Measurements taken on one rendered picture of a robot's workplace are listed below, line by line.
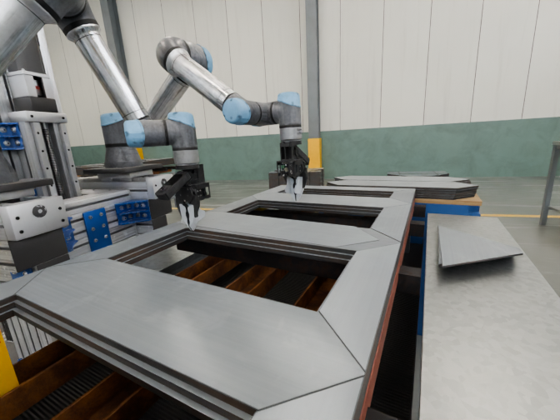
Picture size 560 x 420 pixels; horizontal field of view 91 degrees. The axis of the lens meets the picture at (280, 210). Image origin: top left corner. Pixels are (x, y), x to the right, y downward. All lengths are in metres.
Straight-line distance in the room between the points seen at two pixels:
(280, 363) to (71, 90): 12.39
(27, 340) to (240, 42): 8.17
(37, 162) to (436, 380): 1.27
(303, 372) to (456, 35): 8.14
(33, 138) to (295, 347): 1.12
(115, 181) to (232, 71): 7.60
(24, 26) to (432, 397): 1.08
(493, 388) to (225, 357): 0.39
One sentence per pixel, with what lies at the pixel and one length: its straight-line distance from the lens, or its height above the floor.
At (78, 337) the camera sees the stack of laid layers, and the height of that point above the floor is 0.83.
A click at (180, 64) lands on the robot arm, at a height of 1.37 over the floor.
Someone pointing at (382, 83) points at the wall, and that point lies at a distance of 7.91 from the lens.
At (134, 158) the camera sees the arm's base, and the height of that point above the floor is 1.07.
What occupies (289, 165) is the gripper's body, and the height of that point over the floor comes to 1.03.
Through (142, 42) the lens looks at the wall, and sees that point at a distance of 10.56.
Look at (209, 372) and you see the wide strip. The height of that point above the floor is 0.85.
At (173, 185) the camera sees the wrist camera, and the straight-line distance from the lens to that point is 0.87.
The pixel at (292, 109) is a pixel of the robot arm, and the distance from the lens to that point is 0.94.
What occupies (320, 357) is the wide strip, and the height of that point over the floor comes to 0.85.
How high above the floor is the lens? 1.11
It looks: 14 degrees down
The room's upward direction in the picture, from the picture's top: 3 degrees counter-clockwise
